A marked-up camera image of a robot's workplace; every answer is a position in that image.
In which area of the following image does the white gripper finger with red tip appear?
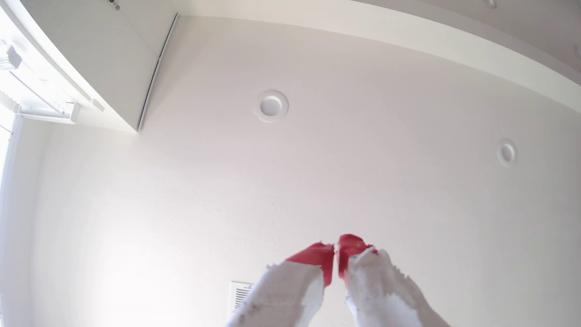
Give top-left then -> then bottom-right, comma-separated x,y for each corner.
226,242 -> 336,327
338,234 -> 451,327

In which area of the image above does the white air vent grille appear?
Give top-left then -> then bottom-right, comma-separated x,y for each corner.
229,280 -> 255,316

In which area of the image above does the round recessed ceiling light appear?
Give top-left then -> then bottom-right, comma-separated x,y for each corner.
254,90 -> 289,123
496,138 -> 518,168

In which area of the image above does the white window blind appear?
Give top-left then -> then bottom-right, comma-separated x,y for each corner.
0,9 -> 82,125

